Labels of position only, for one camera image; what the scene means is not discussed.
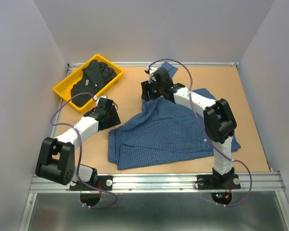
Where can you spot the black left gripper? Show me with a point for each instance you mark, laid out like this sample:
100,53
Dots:
115,120

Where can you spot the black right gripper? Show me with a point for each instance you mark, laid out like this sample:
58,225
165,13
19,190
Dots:
146,86

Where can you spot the blue plaid long sleeve shirt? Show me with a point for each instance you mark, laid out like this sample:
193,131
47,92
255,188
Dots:
163,132

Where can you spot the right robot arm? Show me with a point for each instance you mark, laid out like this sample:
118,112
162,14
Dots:
218,125

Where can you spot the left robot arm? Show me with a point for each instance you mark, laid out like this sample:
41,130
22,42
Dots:
56,160

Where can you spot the black striped shirt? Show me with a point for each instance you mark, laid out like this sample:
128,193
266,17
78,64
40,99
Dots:
95,76

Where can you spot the yellow plastic bin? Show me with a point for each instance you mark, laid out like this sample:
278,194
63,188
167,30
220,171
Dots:
83,102

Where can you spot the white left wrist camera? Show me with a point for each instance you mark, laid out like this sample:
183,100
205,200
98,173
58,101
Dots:
95,98

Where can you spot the aluminium back rail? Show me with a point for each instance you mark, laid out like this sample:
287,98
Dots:
187,64

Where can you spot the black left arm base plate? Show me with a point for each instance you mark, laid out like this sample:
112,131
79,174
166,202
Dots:
103,183

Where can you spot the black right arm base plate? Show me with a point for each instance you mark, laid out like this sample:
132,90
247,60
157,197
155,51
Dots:
217,182

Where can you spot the aluminium front rail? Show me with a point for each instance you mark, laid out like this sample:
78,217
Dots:
165,183

